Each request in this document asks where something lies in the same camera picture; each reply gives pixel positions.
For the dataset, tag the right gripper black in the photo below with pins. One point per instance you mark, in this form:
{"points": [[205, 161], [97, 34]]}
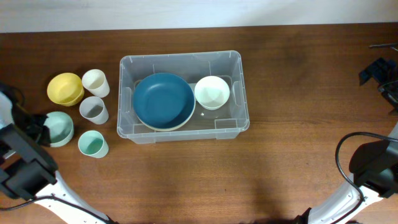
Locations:
{"points": [[377, 71]]}

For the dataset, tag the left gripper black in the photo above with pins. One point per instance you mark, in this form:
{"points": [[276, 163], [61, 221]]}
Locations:
{"points": [[40, 135]]}

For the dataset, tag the mint green small bowl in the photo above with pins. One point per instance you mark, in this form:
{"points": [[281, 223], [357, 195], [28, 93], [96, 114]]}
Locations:
{"points": [[61, 128]]}

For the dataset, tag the yellow small bowl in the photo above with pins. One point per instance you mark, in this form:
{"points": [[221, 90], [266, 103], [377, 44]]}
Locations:
{"points": [[66, 89]]}

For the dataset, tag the grey cup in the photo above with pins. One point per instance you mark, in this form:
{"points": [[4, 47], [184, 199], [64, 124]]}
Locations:
{"points": [[93, 109]]}

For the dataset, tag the cream white cup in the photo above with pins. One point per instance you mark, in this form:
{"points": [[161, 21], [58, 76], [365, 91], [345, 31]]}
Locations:
{"points": [[96, 83]]}

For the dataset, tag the dark blue large bowl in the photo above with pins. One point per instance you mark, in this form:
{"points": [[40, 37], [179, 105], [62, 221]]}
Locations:
{"points": [[163, 101]]}

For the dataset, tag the cream large bowl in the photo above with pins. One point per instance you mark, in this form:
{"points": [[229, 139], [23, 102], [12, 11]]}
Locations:
{"points": [[174, 127]]}

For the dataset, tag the white small bowl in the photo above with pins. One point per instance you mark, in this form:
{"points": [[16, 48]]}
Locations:
{"points": [[212, 92]]}

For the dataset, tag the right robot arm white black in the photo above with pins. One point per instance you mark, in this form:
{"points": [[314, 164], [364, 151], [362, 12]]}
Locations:
{"points": [[372, 177]]}

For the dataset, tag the clear plastic storage container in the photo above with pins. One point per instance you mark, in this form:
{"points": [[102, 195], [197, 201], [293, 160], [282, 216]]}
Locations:
{"points": [[224, 123]]}

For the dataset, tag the mint green cup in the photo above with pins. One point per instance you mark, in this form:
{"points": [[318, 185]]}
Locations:
{"points": [[92, 143]]}

